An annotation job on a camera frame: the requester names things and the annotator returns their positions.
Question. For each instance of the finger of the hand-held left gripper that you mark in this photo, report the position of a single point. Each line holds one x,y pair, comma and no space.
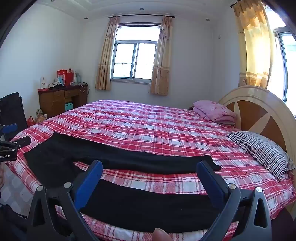
20,141
9,128

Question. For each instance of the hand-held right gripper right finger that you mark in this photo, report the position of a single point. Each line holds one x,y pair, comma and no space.
210,183

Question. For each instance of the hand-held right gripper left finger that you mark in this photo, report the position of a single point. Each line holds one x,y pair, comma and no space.
90,183

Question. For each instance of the black pants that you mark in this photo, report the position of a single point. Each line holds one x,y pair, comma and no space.
138,204

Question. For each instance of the person's right hand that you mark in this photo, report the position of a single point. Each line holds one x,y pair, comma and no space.
163,235

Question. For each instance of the black folded chair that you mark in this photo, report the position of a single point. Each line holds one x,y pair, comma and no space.
12,109

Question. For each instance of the red plastic bag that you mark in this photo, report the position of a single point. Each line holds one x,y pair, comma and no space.
30,121

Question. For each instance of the patterned bag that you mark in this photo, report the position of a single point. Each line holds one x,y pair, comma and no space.
40,115

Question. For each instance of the brown wooden desk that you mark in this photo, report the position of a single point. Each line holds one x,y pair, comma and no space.
48,102

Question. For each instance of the white floral box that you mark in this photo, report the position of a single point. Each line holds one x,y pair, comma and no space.
44,83

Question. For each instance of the teal box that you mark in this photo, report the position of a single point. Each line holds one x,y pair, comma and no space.
69,106

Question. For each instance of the striped pillow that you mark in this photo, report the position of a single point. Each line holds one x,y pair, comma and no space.
261,148

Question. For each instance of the person's dark clothing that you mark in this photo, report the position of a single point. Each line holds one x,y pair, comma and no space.
11,224

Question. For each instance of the folded pink blanket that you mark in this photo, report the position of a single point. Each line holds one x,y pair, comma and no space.
212,110

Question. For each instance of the red paper bag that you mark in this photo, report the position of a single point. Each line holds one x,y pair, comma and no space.
66,76

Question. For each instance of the bed with red plaid sheet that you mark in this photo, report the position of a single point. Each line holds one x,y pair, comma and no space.
150,129

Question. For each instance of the cream and brown headboard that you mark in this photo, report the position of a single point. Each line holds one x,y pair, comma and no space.
254,97

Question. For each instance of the beige patterned curtain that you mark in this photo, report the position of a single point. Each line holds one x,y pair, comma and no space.
106,60
161,60

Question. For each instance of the sliding window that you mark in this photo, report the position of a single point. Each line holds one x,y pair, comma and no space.
136,60

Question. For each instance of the large bright window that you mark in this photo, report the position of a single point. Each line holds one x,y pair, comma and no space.
288,64

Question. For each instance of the yellow curtain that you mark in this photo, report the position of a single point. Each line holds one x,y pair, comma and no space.
254,46

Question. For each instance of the black curtain rod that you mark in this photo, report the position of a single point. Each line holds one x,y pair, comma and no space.
138,15

